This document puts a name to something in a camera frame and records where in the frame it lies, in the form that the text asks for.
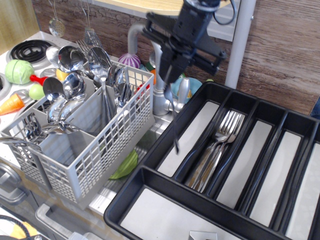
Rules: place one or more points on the light green toy ball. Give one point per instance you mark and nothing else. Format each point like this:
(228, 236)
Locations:
(36, 92)

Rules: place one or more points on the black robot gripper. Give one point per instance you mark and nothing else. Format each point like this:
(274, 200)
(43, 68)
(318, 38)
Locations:
(184, 40)

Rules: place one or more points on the purple toy onion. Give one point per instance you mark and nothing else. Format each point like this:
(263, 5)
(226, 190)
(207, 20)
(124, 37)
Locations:
(129, 59)

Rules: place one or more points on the green toy cabbage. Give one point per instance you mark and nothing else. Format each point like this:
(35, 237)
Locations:
(18, 71)

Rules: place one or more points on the cutlery bundle right compartment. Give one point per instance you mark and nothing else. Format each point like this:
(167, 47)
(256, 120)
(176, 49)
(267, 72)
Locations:
(118, 80)

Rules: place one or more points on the grey metal faucet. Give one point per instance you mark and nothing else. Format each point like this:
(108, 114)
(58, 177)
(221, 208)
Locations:
(161, 105)

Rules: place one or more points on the orange toy carrot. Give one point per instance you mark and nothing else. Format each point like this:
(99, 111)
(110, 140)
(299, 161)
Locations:
(12, 104)

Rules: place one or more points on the forks in front compartment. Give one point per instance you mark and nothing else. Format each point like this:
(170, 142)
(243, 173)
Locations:
(32, 129)

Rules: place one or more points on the silver spoon lying front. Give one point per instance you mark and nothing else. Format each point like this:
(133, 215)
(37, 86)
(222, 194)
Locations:
(59, 128)

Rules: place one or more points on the large silver spoon centre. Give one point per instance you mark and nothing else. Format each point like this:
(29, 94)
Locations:
(100, 65)

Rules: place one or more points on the hanging perforated skimmer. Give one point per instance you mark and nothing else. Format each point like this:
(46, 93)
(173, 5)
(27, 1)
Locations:
(56, 26)

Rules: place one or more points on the green toy leaf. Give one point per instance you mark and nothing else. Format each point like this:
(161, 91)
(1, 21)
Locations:
(126, 167)

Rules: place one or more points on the large silver serving spoon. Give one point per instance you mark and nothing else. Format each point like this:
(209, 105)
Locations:
(72, 59)

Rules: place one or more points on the light blue toy cup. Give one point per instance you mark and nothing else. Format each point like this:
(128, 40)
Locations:
(195, 84)

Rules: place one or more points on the black cutlery tray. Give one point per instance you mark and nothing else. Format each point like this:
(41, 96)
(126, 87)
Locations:
(266, 185)

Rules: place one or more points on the yellow toy fruit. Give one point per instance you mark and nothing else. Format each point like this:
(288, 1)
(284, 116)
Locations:
(60, 75)

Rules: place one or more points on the silver spoon cluster middle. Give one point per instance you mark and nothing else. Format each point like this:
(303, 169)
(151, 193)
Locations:
(74, 88)

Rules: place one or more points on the hanging slotted spatula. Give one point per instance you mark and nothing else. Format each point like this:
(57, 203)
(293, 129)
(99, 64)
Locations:
(90, 36)

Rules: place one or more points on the silver spoon left compartment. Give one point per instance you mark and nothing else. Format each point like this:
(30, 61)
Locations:
(53, 89)

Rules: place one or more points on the stack of forks in tray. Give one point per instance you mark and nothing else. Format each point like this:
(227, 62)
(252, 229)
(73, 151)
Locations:
(225, 133)

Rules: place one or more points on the black stove burner coil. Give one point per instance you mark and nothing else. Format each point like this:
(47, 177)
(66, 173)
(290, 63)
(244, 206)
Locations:
(30, 50)

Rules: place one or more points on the light wooden shelf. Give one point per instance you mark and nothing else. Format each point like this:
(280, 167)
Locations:
(140, 7)

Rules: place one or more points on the grey metal pole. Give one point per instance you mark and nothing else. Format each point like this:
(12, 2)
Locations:
(241, 34)

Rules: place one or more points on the grey plastic cutlery basket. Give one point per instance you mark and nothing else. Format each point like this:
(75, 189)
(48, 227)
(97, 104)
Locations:
(75, 166)

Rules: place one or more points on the yellow toy bottom left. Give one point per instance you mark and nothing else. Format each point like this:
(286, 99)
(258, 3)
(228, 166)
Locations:
(18, 233)

